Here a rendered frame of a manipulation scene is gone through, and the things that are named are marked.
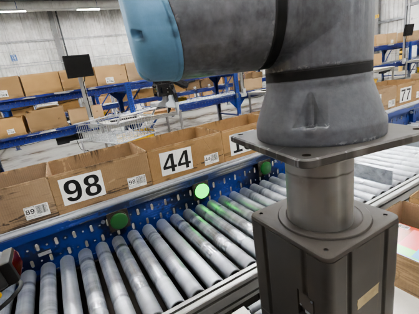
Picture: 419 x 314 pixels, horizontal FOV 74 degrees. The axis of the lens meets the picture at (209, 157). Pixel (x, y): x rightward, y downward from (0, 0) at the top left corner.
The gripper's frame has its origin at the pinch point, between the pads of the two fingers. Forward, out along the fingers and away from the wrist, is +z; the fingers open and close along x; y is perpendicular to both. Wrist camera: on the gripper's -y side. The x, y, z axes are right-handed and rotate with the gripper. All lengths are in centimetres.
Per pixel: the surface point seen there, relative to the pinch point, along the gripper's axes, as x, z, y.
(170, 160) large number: 8.5, 20.1, 9.5
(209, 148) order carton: 8.4, 20.0, -11.7
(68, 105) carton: -858, 27, -4
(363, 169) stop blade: 50, 39, -72
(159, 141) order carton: -20.6, 16.7, 3.1
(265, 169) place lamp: 17, 37, -39
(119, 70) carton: -443, -39, -84
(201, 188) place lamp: 16.3, 35.1, 0.1
